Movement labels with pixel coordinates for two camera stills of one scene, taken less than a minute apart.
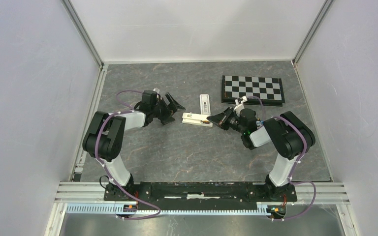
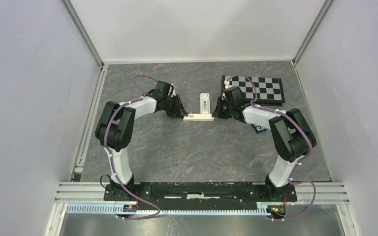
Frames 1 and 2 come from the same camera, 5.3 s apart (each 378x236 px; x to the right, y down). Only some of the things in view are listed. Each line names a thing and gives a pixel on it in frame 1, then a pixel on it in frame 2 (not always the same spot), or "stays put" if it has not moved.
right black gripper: (219, 118) -> (217, 113)
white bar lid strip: (194, 116) stays put
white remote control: (204, 106) stays put
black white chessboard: (269, 90) stays put
